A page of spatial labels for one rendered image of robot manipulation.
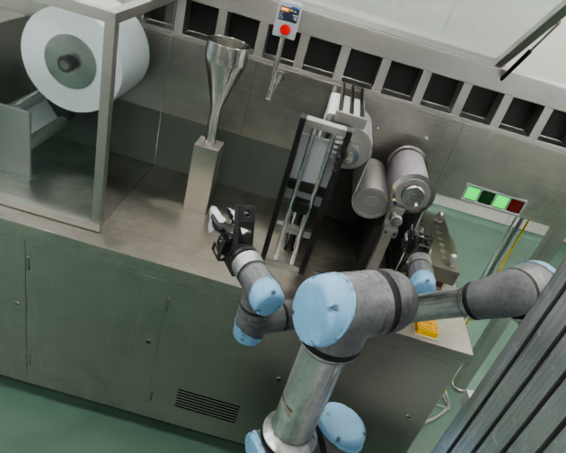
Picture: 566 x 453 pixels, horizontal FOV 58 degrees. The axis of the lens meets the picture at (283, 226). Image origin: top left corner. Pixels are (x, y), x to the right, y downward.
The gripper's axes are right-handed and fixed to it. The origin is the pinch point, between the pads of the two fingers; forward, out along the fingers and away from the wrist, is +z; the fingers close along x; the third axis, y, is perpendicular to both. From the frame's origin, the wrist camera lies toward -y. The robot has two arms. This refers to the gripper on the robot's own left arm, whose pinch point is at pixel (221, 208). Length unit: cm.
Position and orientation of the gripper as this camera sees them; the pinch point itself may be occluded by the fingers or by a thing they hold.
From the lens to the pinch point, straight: 136.7
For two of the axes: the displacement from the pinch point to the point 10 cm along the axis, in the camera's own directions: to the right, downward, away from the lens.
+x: 8.4, 0.8, 5.4
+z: -4.1, -5.7, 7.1
